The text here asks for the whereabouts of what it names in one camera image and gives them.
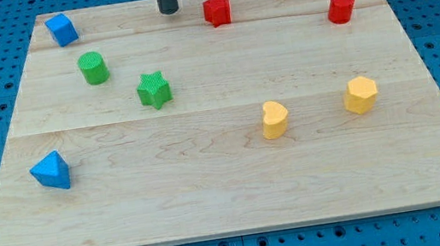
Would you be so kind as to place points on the red star block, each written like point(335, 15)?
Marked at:
point(217, 12)

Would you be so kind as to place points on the green star block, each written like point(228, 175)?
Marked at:
point(154, 90)

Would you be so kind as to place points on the green cylinder block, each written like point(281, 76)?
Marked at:
point(93, 68)

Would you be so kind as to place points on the blue cube block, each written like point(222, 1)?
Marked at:
point(61, 29)

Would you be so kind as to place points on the wooden board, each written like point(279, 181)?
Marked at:
point(199, 168)

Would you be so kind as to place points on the yellow heart block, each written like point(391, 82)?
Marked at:
point(274, 120)

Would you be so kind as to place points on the red cylinder block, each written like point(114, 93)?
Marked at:
point(340, 11)

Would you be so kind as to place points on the blue triangle block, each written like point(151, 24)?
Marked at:
point(52, 171)

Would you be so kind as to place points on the yellow hexagon block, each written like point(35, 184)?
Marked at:
point(360, 95)

